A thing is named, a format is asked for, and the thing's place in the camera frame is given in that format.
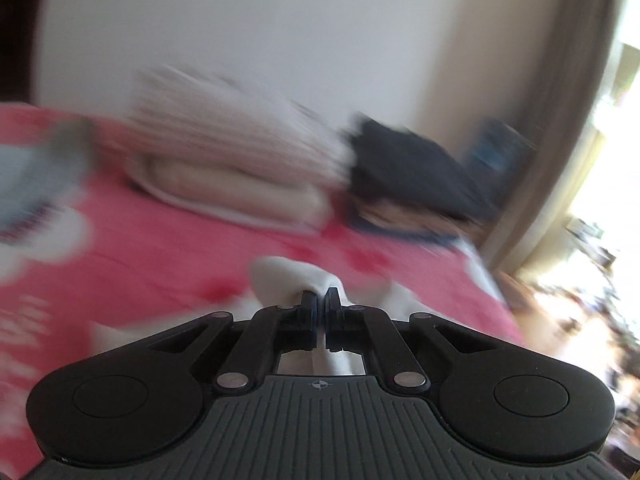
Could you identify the beige curtain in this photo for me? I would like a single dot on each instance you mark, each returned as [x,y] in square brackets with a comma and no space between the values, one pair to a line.
[560,110]

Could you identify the pink floral blanket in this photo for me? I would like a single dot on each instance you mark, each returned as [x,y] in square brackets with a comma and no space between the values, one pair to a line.
[150,260]

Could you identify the blue covered water bottle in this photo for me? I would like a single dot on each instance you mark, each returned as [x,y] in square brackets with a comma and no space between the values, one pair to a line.
[497,150]

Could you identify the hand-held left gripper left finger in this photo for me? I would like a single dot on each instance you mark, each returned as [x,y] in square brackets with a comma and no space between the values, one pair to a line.
[310,320]

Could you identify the grey garment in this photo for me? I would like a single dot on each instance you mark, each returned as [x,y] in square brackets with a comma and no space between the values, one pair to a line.
[35,180]

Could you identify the white sweatshirt with orange outline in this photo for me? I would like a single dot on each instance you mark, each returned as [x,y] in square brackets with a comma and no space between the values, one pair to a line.
[285,272]

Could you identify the beige folded cloth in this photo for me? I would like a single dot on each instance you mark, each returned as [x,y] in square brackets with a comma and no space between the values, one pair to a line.
[225,182]

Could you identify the pink checked folded cloth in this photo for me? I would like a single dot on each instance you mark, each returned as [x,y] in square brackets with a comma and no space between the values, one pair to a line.
[225,120]

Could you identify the black folded garment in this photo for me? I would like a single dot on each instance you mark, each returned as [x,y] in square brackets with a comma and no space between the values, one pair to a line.
[410,170]

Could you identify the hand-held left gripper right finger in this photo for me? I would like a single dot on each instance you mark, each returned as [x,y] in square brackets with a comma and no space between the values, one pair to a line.
[331,320]

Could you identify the blue folded jeans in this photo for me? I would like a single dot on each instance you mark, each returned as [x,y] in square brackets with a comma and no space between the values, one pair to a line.
[425,238]

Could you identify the brown folded garments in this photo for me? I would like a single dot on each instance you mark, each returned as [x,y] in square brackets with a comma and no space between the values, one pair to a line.
[395,217]

